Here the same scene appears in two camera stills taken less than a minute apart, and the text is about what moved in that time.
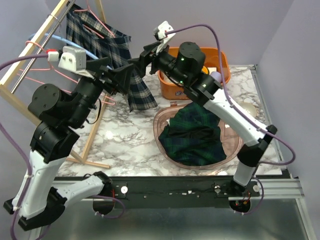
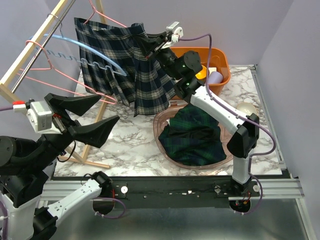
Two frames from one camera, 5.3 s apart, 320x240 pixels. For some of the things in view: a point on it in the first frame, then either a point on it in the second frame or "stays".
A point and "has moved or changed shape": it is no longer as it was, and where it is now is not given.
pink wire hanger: x=105 y=99 stays
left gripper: x=121 y=78 → x=74 y=129
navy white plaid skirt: x=84 y=26 has moved or changed shape
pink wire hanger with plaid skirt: x=88 y=28 → x=94 y=11
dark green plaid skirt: x=192 y=137 stays
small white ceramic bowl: x=249 y=107 stays
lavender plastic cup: x=216 y=75 stays
